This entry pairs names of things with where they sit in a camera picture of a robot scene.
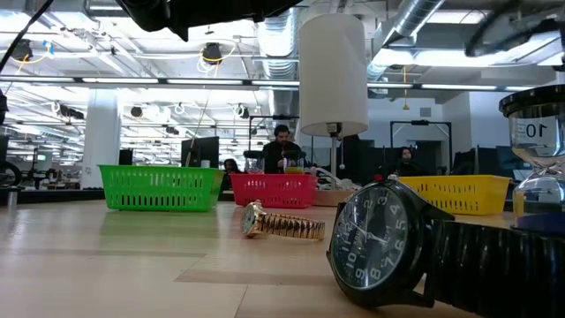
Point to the white shade wooden base lamp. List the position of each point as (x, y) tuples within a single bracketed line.
[(333, 75)]

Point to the black metal table frame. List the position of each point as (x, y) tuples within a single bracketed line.
[(53, 196)]

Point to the blue sand hourglass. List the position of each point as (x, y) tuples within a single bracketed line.
[(536, 132)]

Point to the black computer monitor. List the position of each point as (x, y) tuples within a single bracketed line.
[(201, 150)]

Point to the person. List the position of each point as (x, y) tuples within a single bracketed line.
[(408, 165), (230, 167), (276, 156)]

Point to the dark row of monitors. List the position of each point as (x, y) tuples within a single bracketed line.
[(485, 161)]

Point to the white cup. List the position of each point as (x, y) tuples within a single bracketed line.
[(205, 164)]

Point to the green plastic basket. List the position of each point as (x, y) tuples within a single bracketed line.
[(159, 187)]

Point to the jar with black lid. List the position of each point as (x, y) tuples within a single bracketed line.
[(294, 169)]

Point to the silver ceiling duct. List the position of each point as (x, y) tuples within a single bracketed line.
[(410, 22), (278, 48)]

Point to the red plastic basket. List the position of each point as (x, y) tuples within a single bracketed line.
[(273, 190)]

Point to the gold metal wristwatch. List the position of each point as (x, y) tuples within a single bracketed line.
[(287, 225)]

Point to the yellow plastic basket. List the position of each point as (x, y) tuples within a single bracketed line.
[(476, 194)]

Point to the black wristwatch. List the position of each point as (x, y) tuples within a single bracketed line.
[(375, 243)]

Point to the black ceiling device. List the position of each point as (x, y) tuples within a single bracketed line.
[(212, 52)]

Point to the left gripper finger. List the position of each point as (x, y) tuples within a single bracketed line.
[(229, 9)]

